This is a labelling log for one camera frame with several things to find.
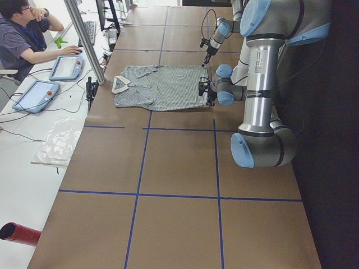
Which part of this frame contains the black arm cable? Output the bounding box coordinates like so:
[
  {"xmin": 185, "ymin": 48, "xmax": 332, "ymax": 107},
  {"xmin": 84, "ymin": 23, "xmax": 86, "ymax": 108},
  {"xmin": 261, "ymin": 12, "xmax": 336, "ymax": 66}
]
[{"xmin": 200, "ymin": 8, "xmax": 217, "ymax": 40}]

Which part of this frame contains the upper blue teach pendant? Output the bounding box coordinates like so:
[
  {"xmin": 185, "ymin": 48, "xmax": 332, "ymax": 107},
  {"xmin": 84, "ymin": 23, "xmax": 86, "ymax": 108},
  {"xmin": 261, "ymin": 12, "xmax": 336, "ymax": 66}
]
[{"xmin": 49, "ymin": 55, "xmax": 84, "ymax": 81}]

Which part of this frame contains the blue white striped polo shirt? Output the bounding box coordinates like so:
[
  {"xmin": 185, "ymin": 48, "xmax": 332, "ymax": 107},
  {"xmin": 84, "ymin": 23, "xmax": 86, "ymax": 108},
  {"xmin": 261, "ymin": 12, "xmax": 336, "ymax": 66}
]
[{"xmin": 112, "ymin": 65, "xmax": 207, "ymax": 112}]

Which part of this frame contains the lower blue teach pendant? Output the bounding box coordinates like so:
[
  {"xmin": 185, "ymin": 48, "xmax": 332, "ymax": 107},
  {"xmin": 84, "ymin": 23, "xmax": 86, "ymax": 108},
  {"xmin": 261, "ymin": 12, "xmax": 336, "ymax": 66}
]
[{"xmin": 12, "ymin": 80, "xmax": 60, "ymax": 113}]

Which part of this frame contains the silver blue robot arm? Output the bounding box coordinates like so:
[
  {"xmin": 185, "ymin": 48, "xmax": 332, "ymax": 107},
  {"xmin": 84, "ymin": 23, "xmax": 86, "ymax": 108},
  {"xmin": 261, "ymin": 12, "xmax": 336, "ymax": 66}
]
[
  {"xmin": 200, "ymin": 0, "xmax": 245, "ymax": 67},
  {"xmin": 199, "ymin": 1, "xmax": 332, "ymax": 168}
]

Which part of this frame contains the clear plastic bag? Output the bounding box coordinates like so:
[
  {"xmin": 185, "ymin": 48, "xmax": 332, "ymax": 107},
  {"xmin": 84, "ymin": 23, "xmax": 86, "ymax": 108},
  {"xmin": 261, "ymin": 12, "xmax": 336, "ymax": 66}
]
[{"xmin": 32, "ymin": 117, "xmax": 84, "ymax": 166}]

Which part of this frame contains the red cylinder tube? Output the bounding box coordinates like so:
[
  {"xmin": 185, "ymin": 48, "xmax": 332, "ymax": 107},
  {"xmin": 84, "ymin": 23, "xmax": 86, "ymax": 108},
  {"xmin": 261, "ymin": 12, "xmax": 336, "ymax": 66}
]
[{"xmin": 1, "ymin": 222, "xmax": 42, "ymax": 247}]

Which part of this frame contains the blue teach pendant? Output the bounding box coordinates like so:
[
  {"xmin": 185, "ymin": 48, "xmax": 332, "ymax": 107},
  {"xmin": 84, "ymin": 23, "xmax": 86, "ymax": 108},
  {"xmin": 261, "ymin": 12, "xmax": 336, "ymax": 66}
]
[
  {"xmin": 49, "ymin": 55, "xmax": 84, "ymax": 81},
  {"xmin": 12, "ymin": 80, "xmax": 60, "ymax": 113}
]

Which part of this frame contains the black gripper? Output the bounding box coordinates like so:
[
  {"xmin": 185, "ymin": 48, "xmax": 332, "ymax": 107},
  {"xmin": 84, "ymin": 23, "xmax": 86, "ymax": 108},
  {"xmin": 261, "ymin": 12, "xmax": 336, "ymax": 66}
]
[
  {"xmin": 201, "ymin": 46, "xmax": 218, "ymax": 67},
  {"xmin": 206, "ymin": 90, "xmax": 217, "ymax": 107}
]

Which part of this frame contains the black keyboard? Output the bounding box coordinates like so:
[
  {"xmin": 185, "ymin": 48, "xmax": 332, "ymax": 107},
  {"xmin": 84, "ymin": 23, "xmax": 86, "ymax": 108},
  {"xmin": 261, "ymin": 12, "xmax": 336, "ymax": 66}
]
[{"xmin": 83, "ymin": 21, "xmax": 96, "ymax": 45}]

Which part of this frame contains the aluminium frame post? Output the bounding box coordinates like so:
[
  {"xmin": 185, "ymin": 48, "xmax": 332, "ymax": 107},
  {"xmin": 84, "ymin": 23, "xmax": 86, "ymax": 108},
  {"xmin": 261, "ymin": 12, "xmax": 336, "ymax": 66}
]
[{"xmin": 64, "ymin": 0, "xmax": 106, "ymax": 85}]

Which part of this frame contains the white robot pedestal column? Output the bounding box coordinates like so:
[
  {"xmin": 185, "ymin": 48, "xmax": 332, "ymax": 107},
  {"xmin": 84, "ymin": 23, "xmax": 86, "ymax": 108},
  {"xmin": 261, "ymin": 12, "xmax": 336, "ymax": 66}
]
[{"xmin": 231, "ymin": 38, "xmax": 250, "ymax": 86}]

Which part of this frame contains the green plastic tool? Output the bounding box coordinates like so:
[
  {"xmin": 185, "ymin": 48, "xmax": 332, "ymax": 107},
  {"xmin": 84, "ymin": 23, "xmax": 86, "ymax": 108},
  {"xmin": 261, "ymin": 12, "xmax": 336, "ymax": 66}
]
[{"xmin": 54, "ymin": 38, "xmax": 67, "ymax": 49}]

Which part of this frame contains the black monitor stand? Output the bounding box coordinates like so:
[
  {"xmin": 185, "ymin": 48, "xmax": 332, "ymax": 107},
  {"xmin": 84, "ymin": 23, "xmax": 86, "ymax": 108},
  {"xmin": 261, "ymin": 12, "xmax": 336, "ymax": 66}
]
[{"xmin": 95, "ymin": 0, "xmax": 121, "ymax": 32}]

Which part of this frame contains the black clamp tool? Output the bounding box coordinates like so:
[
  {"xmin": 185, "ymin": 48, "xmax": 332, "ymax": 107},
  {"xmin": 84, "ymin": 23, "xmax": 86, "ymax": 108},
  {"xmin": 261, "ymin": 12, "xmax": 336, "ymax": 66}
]
[{"xmin": 86, "ymin": 77, "xmax": 99, "ymax": 113}]

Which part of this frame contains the seated person in blue shirt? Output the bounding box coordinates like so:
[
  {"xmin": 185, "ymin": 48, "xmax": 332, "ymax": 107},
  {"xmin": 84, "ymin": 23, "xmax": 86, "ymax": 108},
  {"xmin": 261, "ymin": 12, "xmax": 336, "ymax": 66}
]
[{"xmin": 1, "ymin": 1, "xmax": 80, "ymax": 81}]

